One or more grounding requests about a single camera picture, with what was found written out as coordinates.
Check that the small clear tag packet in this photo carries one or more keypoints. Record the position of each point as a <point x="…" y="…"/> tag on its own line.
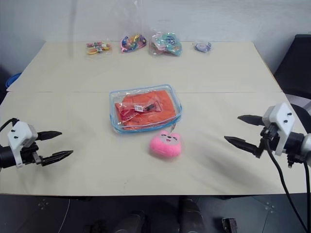
<point x="139" y="106"/>

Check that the blue plastic basin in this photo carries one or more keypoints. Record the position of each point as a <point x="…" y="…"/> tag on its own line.
<point x="12" y="80"/>

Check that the black chair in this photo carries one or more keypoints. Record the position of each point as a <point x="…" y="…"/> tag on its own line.
<point x="297" y="63"/>

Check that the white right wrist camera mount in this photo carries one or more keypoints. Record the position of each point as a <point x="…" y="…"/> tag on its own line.
<point x="281" y="116"/>

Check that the packet of colourful hair clips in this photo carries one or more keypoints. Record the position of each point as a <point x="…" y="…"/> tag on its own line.
<point x="132" y="43"/>

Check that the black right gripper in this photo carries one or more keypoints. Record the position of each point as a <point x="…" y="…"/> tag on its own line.
<point x="273" y="143"/>

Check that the tall clear plastic bag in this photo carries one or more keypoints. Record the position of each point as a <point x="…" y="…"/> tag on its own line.
<point x="132" y="21"/>

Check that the packet of teal accessories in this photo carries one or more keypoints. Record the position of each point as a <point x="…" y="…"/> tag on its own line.
<point x="166" y="43"/>

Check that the clear pouch with orange cloth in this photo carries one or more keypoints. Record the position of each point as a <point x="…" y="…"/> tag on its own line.
<point x="116" y="102"/>

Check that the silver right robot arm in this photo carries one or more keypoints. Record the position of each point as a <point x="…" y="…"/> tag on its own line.
<point x="300" y="145"/>

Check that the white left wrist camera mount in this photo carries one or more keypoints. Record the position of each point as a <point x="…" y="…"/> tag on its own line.
<point x="20" y="134"/>

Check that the small packet of purple accessories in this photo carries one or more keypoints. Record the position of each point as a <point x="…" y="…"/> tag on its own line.
<point x="202" y="46"/>

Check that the small dark box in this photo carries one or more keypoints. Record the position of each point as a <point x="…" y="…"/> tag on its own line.
<point x="229" y="225"/>

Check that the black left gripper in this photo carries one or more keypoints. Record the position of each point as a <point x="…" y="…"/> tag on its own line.
<point x="29" y="154"/>

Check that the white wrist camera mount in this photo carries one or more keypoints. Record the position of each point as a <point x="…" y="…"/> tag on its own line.
<point x="281" y="116"/>
<point x="20" y="134"/>

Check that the orange cloth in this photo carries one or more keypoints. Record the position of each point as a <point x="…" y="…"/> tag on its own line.
<point x="162" y="106"/>

